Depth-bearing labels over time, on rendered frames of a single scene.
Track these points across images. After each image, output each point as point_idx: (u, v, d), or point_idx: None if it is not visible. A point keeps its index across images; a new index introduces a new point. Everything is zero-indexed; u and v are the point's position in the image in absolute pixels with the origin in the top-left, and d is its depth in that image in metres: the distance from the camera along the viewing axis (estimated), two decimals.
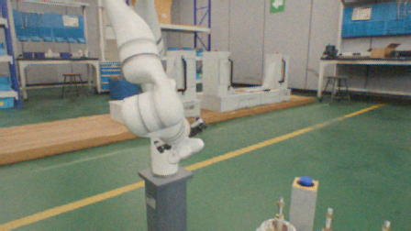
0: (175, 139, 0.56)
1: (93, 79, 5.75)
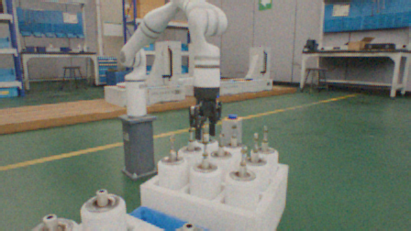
0: None
1: (91, 72, 6.10)
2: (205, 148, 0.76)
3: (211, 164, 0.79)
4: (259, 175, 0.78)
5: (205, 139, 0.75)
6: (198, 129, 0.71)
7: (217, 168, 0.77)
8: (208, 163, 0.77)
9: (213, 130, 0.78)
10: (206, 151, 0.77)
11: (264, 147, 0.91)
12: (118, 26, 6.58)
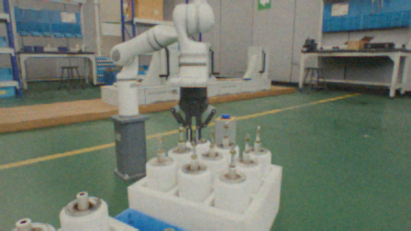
0: (189, 66, 0.65)
1: (89, 72, 6.08)
2: (193, 149, 0.73)
3: (201, 165, 0.77)
4: (250, 177, 0.76)
5: (193, 140, 0.73)
6: (201, 128, 0.73)
7: (206, 169, 0.75)
8: (197, 164, 0.74)
9: (192, 135, 0.73)
10: (195, 153, 0.74)
11: (257, 148, 0.89)
12: (116, 26, 6.55)
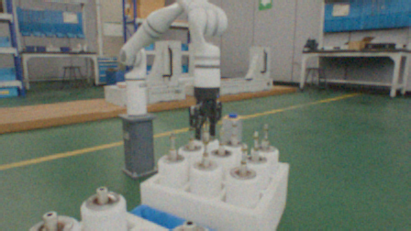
0: None
1: (91, 72, 6.10)
2: (205, 147, 0.77)
3: (211, 162, 0.79)
4: (260, 173, 0.78)
5: (205, 138, 0.76)
6: (198, 129, 0.71)
7: (217, 166, 0.77)
8: (208, 161, 0.77)
9: (213, 130, 0.78)
10: (204, 151, 0.76)
11: (265, 146, 0.91)
12: (118, 26, 6.58)
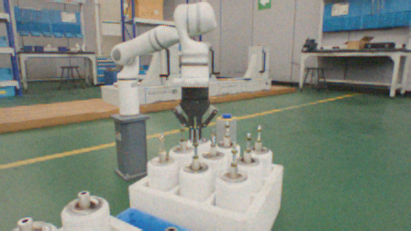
0: (191, 66, 0.65)
1: (89, 72, 6.08)
2: (194, 149, 0.73)
3: (204, 168, 0.74)
4: (251, 176, 0.76)
5: (194, 141, 0.73)
6: (201, 128, 0.73)
7: (201, 172, 0.72)
8: (194, 164, 0.74)
9: (194, 135, 0.73)
10: (197, 153, 0.74)
11: (258, 147, 0.89)
12: (116, 26, 6.55)
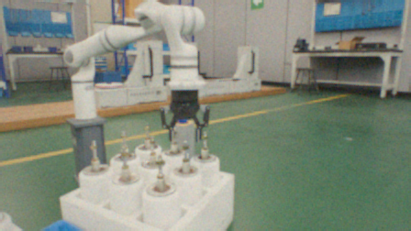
0: (184, 69, 0.65)
1: None
2: (123, 159, 0.68)
3: (134, 179, 0.69)
4: (186, 188, 0.70)
5: (123, 150, 0.67)
6: (201, 127, 0.73)
7: (128, 184, 0.66)
8: (124, 175, 0.68)
9: (173, 136, 0.72)
10: (127, 163, 0.69)
11: (204, 155, 0.83)
12: (109, 26, 6.50)
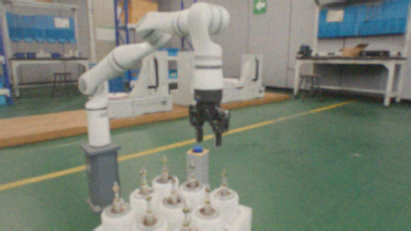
0: None
1: None
2: (147, 203, 0.68)
3: (158, 222, 0.69)
4: (209, 230, 0.71)
5: (148, 195, 0.68)
6: (195, 128, 0.72)
7: (153, 229, 0.67)
8: (148, 219, 0.69)
9: (215, 141, 0.67)
10: (150, 207, 0.69)
11: (223, 192, 0.84)
12: (111, 30, 6.50)
